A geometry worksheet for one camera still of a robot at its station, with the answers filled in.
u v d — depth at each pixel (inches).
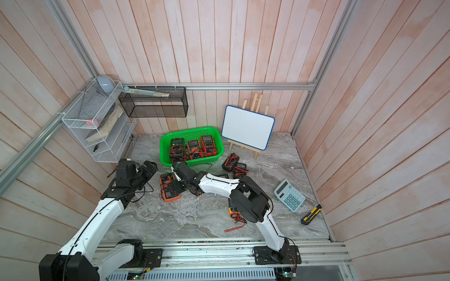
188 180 27.8
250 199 20.5
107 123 31.7
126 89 35.6
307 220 32.2
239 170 38.6
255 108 36.6
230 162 40.6
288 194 35.5
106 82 32.5
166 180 36.5
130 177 24.5
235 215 32.4
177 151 39.8
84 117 29.4
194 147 42.3
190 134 45.9
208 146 42.2
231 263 28.8
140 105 42.0
